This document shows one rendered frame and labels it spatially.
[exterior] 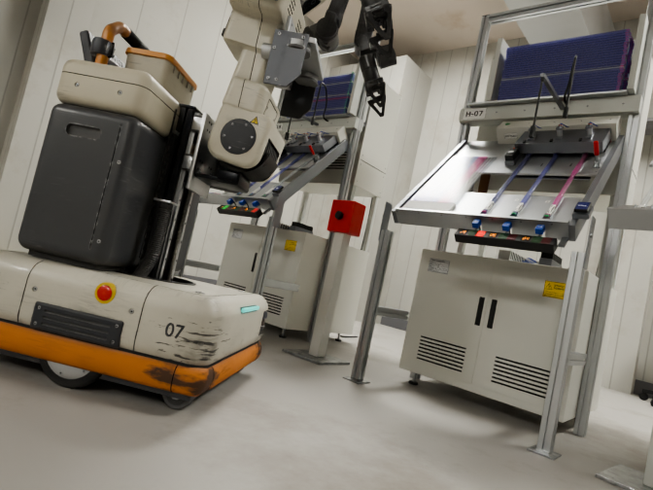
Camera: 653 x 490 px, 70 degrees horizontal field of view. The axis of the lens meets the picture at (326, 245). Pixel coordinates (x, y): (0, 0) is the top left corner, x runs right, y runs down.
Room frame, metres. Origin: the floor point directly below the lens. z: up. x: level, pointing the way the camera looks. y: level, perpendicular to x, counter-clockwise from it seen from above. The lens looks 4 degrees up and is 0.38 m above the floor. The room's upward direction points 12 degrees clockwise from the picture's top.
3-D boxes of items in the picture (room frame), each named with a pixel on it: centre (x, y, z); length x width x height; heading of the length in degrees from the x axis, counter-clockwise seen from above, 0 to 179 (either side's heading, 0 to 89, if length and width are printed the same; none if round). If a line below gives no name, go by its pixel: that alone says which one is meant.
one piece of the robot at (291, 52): (1.41, 0.22, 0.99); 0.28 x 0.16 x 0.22; 174
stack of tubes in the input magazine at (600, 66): (2.07, -0.88, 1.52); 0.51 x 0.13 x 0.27; 49
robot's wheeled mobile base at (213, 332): (1.44, 0.51, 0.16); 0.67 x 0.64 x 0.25; 84
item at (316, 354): (2.31, -0.07, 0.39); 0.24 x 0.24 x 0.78; 49
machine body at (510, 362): (2.20, -0.92, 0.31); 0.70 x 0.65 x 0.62; 49
